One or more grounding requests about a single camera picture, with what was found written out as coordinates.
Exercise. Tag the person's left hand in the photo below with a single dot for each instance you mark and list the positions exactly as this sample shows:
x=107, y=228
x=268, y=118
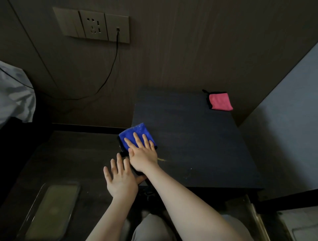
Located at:
x=121, y=181

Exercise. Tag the person's right hand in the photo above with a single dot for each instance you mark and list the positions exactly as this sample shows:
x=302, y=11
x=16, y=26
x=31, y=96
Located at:
x=142, y=159

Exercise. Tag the blue cloth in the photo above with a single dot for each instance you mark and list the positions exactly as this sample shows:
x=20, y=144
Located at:
x=134, y=131

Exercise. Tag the pink cloth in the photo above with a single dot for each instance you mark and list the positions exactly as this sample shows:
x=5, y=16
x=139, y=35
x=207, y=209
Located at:
x=221, y=101

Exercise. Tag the person's right forearm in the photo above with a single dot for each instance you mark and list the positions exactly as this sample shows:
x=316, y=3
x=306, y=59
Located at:
x=188, y=208

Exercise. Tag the person's left forearm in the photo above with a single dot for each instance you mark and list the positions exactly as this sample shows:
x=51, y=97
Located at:
x=109, y=221

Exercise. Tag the person's beige trousers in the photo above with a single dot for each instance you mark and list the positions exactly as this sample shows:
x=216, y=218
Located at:
x=151, y=231

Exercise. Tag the black table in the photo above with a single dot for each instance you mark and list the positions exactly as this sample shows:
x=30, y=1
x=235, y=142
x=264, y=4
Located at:
x=193, y=139

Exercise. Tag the clear plastic tray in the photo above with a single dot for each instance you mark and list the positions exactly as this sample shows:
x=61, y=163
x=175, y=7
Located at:
x=49, y=213

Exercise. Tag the white bedding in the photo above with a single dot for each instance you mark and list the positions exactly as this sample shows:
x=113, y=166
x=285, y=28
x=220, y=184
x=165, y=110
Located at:
x=15, y=96

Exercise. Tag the black skirting board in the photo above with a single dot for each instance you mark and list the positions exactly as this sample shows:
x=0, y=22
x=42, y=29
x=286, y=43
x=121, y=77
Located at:
x=288, y=201

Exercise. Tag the gold metal frame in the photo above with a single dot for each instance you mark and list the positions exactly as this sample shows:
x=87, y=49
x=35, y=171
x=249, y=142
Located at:
x=257, y=218

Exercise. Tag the beige wall port plate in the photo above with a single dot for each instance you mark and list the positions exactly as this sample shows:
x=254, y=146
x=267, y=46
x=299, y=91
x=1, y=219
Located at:
x=124, y=27

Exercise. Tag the beige blank wall plate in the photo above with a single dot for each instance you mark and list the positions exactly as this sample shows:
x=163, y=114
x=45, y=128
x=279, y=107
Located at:
x=67, y=22

